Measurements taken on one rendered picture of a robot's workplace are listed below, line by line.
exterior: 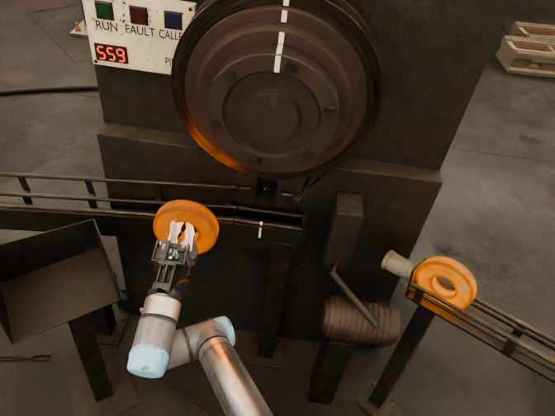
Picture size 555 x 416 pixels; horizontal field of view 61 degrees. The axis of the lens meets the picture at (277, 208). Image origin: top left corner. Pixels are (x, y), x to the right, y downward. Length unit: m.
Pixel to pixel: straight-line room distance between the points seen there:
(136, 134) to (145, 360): 0.66
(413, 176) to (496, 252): 1.32
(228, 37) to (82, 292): 0.75
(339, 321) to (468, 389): 0.80
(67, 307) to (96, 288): 0.08
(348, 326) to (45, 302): 0.82
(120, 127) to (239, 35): 0.55
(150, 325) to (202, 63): 0.54
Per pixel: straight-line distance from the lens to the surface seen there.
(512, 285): 2.49
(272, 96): 0.97
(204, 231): 1.12
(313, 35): 0.98
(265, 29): 0.98
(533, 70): 4.59
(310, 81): 0.96
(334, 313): 1.40
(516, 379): 2.18
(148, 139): 1.35
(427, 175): 1.37
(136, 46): 1.25
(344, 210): 1.28
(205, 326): 1.10
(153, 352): 0.97
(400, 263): 1.35
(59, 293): 1.37
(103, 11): 1.24
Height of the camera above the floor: 1.65
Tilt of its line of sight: 43 degrees down
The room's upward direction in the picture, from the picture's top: 8 degrees clockwise
